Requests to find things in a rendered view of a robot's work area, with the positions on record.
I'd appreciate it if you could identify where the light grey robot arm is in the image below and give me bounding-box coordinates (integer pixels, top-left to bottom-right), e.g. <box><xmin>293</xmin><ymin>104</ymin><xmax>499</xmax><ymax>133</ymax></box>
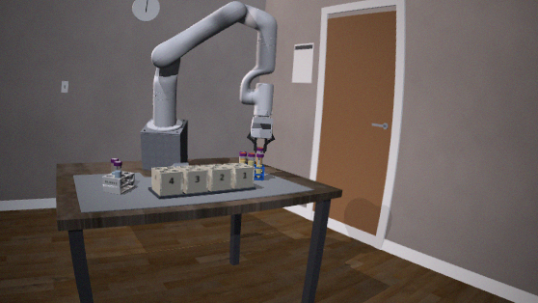
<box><xmin>147</xmin><ymin>1</ymin><xmax>278</xmax><ymax>132</ymax></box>

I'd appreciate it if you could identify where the grey bench mat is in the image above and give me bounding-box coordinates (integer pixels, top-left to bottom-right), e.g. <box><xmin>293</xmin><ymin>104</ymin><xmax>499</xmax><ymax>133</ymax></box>
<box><xmin>73</xmin><ymin>172</ymin><xmax>314</xmax><ymax>213</ymax></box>

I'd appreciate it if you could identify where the white tube rack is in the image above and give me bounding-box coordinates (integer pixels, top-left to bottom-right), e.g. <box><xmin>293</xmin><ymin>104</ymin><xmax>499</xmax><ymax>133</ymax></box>
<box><xmin>102</xmin><ymin>171</ymin><xmax>135</xmax><ymax>195</ymax></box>

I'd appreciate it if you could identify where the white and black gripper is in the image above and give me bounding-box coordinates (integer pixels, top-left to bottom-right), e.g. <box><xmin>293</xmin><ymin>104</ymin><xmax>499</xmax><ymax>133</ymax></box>
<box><xmin>247</xmin><ymin>121</ymin><xmax>275</xmax><ymax>153</ymax></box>

